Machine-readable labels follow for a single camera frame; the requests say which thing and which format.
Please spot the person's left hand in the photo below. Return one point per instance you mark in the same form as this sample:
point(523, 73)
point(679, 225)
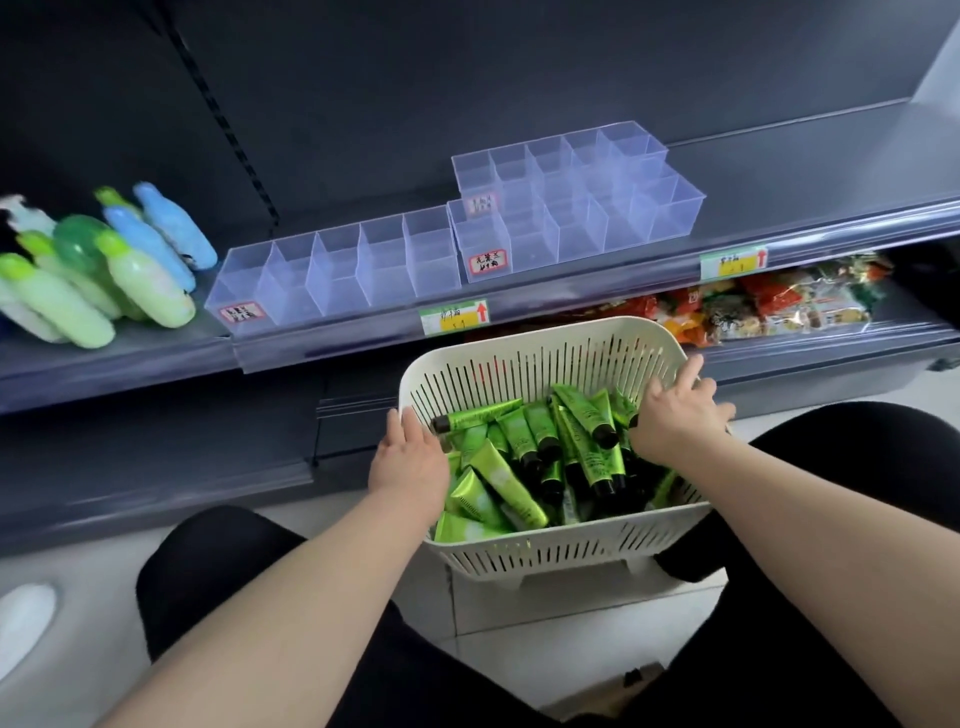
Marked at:
point(409, 469)

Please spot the person's right hand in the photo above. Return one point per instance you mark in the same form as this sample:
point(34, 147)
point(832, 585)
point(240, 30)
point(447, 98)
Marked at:
point(679, 424)

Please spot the person's left fingers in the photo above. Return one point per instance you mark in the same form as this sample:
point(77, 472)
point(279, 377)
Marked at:
point(411, 429)

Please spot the person's right little finger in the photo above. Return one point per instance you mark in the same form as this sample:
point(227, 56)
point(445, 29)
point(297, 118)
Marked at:
point(721, 415)

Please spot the person's right middle finger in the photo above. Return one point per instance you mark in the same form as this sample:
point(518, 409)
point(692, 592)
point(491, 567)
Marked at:
point(688, 373)

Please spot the white slotted plastic basket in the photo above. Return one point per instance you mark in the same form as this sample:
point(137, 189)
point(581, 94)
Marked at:
point(525, 360)

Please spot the person's left forearm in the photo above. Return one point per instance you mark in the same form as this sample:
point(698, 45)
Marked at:
point(300, 622)

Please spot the person's right forearm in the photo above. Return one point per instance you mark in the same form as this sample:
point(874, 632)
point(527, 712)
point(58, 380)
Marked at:
point(810, 555)

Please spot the pile of colourful snack packets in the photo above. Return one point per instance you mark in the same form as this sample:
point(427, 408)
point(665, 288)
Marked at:
point(765, 304)

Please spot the green and yellow price tag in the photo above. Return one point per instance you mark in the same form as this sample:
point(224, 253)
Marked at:
point(454, 317)
point(733, 264)

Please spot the pile of green cream tubes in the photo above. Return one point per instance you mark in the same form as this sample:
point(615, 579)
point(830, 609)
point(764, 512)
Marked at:
point(525, 465)

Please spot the dark grey shelf board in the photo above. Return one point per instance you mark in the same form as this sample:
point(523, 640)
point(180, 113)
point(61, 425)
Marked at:
point(825, 352)
point(150, 465)
point(787, 180)

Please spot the person's right leg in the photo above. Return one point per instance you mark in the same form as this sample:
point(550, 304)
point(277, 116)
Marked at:
point(847, 450)

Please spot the person's leg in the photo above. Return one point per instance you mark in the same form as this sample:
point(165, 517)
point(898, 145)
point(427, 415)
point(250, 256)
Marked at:
point(847, 450)
point(202, 570)

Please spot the clear plastic divider tray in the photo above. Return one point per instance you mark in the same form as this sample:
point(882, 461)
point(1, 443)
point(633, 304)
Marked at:
point(585, 225)
point(555, 161)
point(337, 274)

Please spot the person's left leg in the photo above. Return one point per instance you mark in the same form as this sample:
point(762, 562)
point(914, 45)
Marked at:
point(202, 570)

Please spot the pale green plastic bottle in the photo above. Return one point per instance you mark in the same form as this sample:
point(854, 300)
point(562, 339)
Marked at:
point(22, 319)
point(56, 304)
point(146, 285)
point(67, 274)

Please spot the blue plastic bottle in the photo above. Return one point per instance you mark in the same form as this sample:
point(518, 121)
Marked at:
point(176, 225)
point(150, 247)

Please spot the slotted dark shelf upright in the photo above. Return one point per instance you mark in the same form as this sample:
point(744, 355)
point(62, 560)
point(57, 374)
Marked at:
point(225, 127)

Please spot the round green plastic bottle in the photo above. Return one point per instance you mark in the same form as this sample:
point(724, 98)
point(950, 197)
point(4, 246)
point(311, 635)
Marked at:
point(79, 240)

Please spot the white rounded object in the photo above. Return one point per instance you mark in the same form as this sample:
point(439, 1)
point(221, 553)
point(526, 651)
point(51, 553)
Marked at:
point(22, 626)

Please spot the white spray bottle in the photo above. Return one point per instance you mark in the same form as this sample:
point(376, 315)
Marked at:
point(26, 216)

